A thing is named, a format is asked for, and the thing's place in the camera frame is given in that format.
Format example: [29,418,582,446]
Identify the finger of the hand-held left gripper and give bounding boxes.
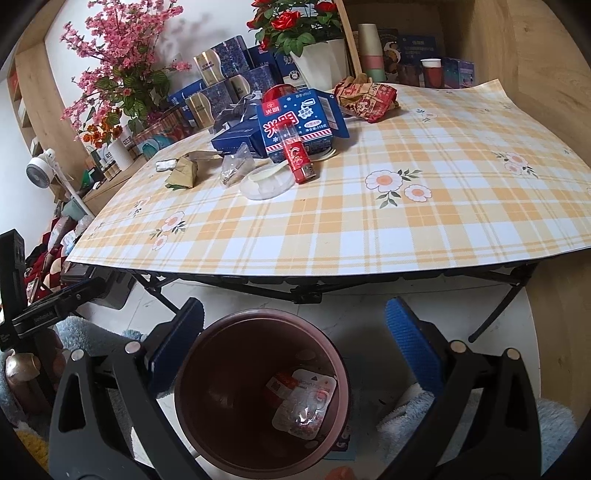
[60,276,107,315]

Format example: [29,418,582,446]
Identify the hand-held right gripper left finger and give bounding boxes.
[48,298,218,480]

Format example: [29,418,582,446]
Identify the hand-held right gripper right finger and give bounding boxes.
[383,298,543,480]

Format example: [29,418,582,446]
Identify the brown plastic waste bin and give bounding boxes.
[174,309,352,468]

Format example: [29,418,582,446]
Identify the brown paper wrapper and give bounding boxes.
[164,151,222,190]

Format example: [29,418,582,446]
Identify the white plastic lid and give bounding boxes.
[240,162,295,200]

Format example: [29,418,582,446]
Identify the clear plastic bag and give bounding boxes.
[219,142,256,188]

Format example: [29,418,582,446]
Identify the dark blue box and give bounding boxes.
[211,121,265,158]

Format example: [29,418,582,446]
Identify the red clear plastic tube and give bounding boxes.
[276,121,318,185]

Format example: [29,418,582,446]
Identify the grey wrapper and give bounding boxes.
[213,92,262,134]

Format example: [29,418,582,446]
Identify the red paper bag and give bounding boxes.
[332,75,400,123]

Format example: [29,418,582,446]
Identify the blue milk carton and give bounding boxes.
[257,88,350,163]

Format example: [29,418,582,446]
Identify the crushed red soda can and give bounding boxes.
[262,84,297,106]

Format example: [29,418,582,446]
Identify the black storage case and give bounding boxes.
[60,264,136,311]

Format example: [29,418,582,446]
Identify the pile of colourful clothes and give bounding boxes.
[23,203,93,296]

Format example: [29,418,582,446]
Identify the light blue fluffy rug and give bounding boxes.
[0,318,153,462]

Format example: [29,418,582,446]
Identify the orange red wrapper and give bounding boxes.
[265,373,296,402]

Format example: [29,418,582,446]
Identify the brown round jar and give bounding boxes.
[4,353,44,411]

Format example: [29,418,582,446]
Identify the low wooden sideboard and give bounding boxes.
[82,157,153,217]

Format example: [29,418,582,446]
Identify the white desk fan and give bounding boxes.
[25,149,95,217]

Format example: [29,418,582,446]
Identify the wrappers inside bin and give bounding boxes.
[270,368,337,437]

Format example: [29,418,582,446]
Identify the yellow plaid floral tablecloth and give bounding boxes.
[62,78,591,289]

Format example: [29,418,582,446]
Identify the white vase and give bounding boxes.
[105,134,134,171]

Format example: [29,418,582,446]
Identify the copper tin box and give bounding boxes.
[131,107,197,153]

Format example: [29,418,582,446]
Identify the pink artificial blossom bouquet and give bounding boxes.
[60,0,192,139]

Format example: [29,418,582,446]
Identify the red cup white lid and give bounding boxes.
[420,58,445,88]

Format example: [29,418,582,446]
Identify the purple illustrated box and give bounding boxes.
[442,58,476,89]

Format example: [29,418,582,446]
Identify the red rose plant white pot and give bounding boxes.
[247,0,352,92]

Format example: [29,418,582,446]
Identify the dark illustrated box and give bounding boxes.
[397,34,439,88]

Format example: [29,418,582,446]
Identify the black folding table frame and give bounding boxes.
[139,263,539,342]

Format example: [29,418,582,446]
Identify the wooden wall shelf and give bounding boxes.
[9,41,88,185]

